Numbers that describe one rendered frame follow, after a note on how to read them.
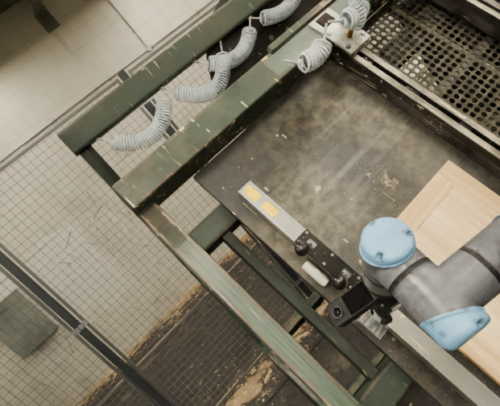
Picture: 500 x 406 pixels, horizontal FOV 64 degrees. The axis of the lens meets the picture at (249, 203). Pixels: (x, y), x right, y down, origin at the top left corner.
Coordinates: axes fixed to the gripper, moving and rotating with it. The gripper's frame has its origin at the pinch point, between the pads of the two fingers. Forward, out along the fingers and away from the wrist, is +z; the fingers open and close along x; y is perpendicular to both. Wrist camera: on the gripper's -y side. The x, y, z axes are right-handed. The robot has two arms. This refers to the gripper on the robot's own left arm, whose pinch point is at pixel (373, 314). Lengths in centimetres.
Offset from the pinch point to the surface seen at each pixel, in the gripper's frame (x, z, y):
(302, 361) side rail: 2.5, 15.0, -18.8
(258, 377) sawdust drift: 62, 250, -66
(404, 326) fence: -1.4, 20.7, 8.2
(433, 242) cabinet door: 13.8, 21.8, 29.1
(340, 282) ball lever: 10.9, 3.6, -1.5
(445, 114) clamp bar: 42, 11, 55
